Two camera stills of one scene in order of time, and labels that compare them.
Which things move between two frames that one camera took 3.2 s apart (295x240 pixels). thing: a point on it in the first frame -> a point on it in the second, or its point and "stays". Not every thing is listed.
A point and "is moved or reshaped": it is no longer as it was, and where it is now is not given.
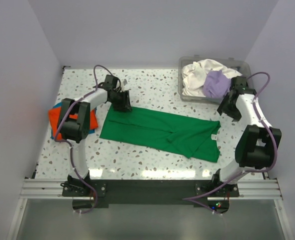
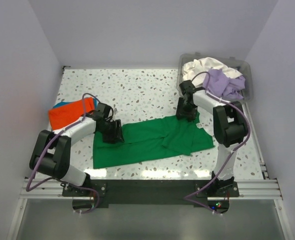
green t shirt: (195, 137) is moved or reshaped
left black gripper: (124, 100) -> (115, 132)
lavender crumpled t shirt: (216, 84) stays
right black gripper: (227, 107) -> (186, 113)
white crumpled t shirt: (193, 74) stays
